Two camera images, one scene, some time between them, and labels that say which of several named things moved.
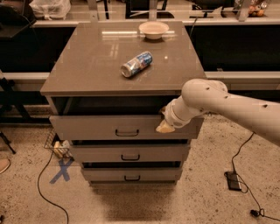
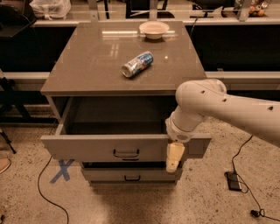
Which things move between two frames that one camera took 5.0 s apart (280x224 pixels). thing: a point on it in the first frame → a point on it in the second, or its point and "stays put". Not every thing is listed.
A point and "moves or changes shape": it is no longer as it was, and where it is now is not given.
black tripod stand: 6,89 stays put
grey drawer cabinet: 107,85 stays put
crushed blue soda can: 135,66 stays put
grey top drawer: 119,128 moves or changes shape
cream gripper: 172,118 → 180,135
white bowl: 153,30 stays put
